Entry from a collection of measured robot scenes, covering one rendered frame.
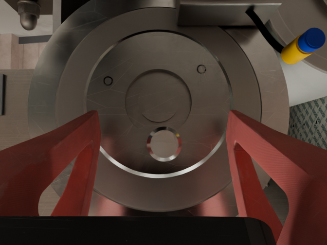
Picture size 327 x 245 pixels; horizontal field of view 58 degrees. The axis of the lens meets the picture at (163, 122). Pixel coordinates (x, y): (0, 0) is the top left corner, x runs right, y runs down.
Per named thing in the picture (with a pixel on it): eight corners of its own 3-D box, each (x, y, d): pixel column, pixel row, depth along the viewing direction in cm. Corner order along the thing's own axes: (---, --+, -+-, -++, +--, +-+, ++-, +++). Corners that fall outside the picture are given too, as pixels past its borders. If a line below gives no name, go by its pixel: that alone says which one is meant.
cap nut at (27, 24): (35, -1, 49) (34, 26, 49) (44, 9, 53) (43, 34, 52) (13, -1, 49) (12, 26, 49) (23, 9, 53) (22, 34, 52)
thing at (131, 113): (222, 19, 15) (244, 167, 14) (215, 34, 17) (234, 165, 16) (74, 37, 15) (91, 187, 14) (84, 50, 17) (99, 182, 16)
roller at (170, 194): (273, 20, 17) (250, 225, 16) (205, 95, 43) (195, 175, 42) (71, -7, 17) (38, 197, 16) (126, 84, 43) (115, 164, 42)
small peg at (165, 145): (182, 126, 12) (182, 162, 12) (178, 129, 14) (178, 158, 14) (146, 126, 12) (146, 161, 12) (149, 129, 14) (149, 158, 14)
